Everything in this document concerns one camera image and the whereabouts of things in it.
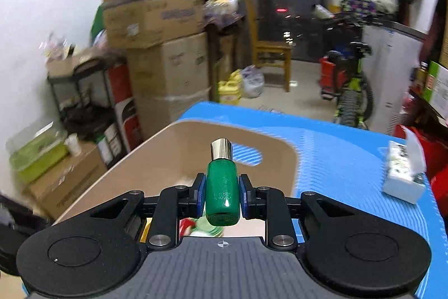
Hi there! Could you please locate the low cardboard box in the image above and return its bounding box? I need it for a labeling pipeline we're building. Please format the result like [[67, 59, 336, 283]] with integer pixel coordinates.
[[28, 141, 107, 219]]

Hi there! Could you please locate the red crate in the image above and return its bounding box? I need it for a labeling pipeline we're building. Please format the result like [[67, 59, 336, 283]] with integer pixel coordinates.
[[320, 55, 345, 100]]

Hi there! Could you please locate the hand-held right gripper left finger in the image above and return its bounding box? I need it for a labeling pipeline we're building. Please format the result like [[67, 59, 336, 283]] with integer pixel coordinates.
[[79, 173, 206, 249]]

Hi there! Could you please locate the white and green carton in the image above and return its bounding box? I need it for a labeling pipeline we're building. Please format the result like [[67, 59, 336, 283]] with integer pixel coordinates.
[[425, 61, 448, 110]]

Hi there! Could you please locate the yellow-green bicycle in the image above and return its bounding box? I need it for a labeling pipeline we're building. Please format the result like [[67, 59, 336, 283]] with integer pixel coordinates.
[[313, 3, 375, 129]]

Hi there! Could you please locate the green bottle with silver cap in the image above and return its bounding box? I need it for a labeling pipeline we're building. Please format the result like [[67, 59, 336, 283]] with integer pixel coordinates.
[[205, 137, 242, 226]]

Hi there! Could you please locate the round green tin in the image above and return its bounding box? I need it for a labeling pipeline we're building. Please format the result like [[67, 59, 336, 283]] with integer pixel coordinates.
[[191, 218, 226, 238]]

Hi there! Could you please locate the blue baking mat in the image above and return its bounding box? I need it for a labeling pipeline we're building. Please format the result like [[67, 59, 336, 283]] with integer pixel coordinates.
[[178, 101, 448, 299]]

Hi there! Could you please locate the black shelf rack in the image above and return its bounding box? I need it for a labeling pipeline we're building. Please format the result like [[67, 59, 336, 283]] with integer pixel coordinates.
[[47, 55, 141, 152]]

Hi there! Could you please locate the beige storage bin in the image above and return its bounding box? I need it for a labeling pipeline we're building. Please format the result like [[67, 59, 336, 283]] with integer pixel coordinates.
[[52, 120, 299, 244]]

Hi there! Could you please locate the floral cloth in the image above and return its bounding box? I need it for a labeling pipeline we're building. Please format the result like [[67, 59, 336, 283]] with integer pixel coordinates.
[[341, 0, 379, 26]]

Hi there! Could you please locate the yellow plastic bag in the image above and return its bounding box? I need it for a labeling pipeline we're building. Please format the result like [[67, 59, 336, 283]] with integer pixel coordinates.
[[218, 69, 244, 106]]

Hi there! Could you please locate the clear plastic bag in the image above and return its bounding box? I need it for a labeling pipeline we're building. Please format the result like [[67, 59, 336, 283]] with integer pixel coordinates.
[[241, 65, 265, 99]]

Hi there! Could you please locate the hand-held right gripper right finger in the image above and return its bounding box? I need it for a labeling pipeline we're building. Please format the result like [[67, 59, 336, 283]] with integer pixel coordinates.
[[239, 174, 368, 249]]

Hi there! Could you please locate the bottle with yellow label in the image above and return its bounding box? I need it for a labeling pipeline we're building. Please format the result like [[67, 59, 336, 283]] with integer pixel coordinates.
[[416, 61, 429, 89]]

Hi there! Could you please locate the white cup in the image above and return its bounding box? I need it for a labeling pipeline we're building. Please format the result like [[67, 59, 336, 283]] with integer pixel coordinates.
[[65, 133, 82, 157]]

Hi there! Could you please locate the wooden chair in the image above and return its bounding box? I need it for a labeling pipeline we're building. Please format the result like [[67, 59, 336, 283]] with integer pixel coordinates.
[[245, 0, 293, 93]]

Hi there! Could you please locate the green plastic container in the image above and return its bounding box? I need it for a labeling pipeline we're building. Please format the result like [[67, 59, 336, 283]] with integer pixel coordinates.
[[9, 136, 69, 184]]

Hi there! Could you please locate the white cabinet appliance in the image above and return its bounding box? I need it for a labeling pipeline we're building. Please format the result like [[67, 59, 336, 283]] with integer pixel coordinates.
[[362, 22, 429, 135]]

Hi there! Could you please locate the large plain cardboard box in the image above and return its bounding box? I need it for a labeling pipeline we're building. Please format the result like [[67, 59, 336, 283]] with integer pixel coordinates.
[[127, 32, 212, 142]]

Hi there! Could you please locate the white tissue box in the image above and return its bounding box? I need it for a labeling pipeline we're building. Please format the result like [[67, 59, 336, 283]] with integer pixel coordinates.
[[381, 127, 428, 204]]

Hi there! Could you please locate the red and white box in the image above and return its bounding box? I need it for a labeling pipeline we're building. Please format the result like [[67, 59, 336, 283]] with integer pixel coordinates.
[[108, 64, 142, 145]]

